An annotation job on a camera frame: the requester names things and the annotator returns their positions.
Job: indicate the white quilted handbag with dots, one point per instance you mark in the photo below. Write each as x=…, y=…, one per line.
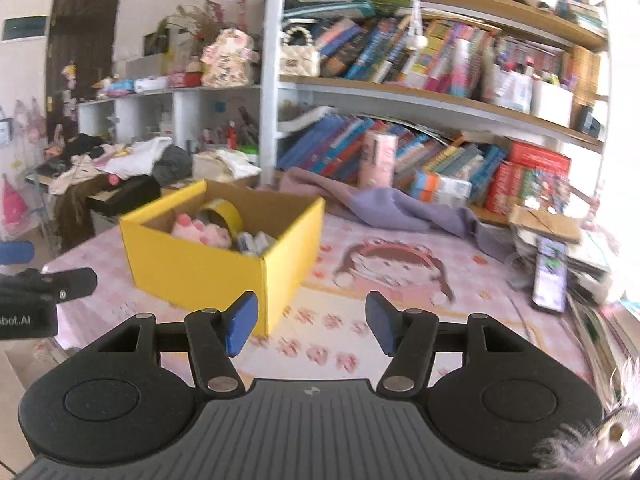
x=299, y=57

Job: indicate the white bookshelf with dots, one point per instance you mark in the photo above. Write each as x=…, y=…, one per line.
x=267, y=85

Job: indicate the pink hanging clothes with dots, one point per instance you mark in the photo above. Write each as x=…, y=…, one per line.
x=15, y=205

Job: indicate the dark grey garment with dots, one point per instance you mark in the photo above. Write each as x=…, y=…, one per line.
x=174, y=165

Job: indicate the white open book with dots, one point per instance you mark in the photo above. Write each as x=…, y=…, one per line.
x=305, y=120

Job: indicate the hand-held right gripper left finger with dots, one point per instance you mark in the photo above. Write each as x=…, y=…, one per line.
x=242, y=322

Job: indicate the stack of books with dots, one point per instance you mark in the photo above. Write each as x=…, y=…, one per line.
x=607, y=345

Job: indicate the orange and white box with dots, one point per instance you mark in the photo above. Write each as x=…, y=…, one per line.
x=442, y=187

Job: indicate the white garment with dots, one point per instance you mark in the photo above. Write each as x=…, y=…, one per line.
x=135, y=157

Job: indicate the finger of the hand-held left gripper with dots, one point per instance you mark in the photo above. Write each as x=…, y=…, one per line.
x=17, y=252
x=65, y=282

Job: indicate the dark wooden door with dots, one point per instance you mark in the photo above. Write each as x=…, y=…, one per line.
x=85, y=25

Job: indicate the clear pen holder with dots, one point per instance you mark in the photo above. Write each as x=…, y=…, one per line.
x=512, y=91

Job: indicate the pile of papers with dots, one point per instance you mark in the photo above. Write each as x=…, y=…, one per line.
x=587, y=265

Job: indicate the pink cylindrical box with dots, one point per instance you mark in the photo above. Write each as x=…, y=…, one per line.
x=377, y=160

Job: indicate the small black box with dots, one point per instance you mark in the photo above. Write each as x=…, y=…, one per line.
x=587, y=120

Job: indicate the brown garment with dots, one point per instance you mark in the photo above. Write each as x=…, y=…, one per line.
x=75, y=210

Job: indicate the white cubby shelf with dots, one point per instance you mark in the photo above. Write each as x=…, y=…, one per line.
x=145, y=110

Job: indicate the pink floral bag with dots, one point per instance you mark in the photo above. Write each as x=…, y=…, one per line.
x=230, y=60

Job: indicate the yellow cardboard box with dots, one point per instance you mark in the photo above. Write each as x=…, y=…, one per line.
x=200, y=280

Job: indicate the brown paper envelope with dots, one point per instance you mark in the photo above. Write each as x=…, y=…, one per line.
x=545, y=224

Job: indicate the dried flower bunch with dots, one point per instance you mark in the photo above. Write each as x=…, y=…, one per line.
x=202, y=17

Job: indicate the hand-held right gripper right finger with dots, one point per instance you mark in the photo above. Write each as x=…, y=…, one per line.
x=380, y=322

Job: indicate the red thick dictionaries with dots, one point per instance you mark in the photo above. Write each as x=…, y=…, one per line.
x=505, y=180

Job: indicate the black smartphone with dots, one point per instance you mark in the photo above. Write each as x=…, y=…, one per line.
x=550, y=275

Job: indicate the white packet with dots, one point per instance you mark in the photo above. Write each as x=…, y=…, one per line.
x=150, y=84

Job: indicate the pink pig plush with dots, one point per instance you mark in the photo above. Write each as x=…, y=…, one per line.
x=200, y=232

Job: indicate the blue pink wipes packet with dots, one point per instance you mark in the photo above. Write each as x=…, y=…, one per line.
x=119, y=87

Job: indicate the pink checked tablecloth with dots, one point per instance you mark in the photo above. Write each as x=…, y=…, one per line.
x=310, y=350

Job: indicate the red and cream ornament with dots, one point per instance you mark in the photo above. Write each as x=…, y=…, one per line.
x=186, y=76

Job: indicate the purple cloth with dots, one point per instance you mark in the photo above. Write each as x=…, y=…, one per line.
x=400, y=210

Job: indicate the white pompom charm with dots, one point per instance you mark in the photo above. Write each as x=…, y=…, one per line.
x=417, y=40

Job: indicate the white pen holder box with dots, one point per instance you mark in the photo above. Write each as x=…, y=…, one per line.
x=551, y=102

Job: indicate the tan book stack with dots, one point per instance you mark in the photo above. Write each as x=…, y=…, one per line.
x=586, y=77

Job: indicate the row of colourful books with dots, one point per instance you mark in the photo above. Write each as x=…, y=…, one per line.
x=325, y=145
x=380, y=50

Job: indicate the yellow tape roll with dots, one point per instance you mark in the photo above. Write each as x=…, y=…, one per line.
x=230, y=215

